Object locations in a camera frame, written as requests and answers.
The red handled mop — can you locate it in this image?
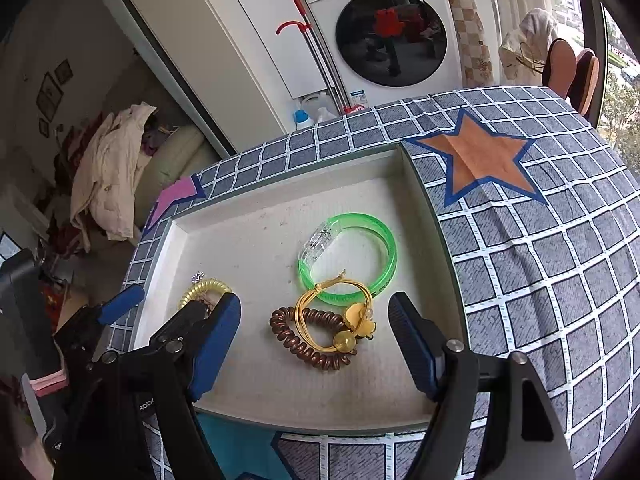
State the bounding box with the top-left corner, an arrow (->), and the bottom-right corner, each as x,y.
275,0 -> 367,114

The green translucent bangle bracelet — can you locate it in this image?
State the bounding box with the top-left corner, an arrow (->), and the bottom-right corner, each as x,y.
297,213 -> 398,307

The translucent detergent jug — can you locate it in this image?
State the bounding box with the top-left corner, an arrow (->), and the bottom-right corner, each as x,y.
302,92 -> 337,124

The red cloth pile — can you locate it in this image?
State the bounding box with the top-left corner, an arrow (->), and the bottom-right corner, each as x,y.
47,125 -> 101,261

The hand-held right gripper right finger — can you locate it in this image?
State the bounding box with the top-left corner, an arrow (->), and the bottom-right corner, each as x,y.
388,292 -> 576,480

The cream cloth on chair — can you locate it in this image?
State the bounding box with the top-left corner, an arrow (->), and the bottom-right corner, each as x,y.
499,8 -> 559,87

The large framed wall picture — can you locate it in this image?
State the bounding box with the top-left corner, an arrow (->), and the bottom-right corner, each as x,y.
38,72 -> 64,119

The cream sofa cushion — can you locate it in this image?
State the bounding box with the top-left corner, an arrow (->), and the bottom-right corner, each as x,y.
132,124 -> 217,222

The yellow-green spiral hair tie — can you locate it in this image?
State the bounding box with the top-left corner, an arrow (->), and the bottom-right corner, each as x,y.
178,277 -> 234,312

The white front-load washing machine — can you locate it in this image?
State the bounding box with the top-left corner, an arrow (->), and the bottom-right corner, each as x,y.
292,0 -> 464,107

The blue star sticker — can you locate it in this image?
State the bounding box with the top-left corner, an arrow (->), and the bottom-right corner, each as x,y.
196,414 -> 282,480

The brown chair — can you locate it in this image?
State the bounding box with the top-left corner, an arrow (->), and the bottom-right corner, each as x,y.
570,48 -> 601,117
544,38 -> 578,101

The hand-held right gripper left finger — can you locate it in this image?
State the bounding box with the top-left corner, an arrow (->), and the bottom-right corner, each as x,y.
55,292 -> 242,480

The orange star sticker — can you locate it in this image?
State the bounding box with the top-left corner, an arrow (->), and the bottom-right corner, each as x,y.
403,107 -> 549,209

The purple star sticker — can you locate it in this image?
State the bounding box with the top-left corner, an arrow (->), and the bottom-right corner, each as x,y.
142,174 -> 206,234

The copper brown spiral hair tie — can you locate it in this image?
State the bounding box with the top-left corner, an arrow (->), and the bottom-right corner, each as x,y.
269,307 -> 357,371

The checked hanging towel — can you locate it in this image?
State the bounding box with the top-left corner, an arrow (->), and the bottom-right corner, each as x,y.
439,0 -> 497,89

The beige jacket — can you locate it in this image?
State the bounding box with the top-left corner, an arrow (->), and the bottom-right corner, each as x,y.
69,103 -> 159,241

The grey checked tablecloth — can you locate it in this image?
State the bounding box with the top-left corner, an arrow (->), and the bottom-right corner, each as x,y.
122,87 -> 640,480

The yellow cord flower hair tie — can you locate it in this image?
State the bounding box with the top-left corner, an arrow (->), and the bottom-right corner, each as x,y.
293,270 -> 376,356

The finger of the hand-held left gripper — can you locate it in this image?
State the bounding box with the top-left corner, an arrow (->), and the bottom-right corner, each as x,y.
149,304 -> 214,352
96,283 -> 146,326

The grey-green shallow tray box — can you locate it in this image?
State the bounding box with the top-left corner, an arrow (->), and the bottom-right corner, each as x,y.
131,142 -> 469,434

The white tall cabinet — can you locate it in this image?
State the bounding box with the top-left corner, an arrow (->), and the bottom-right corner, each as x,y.
177,0 -> 342,153

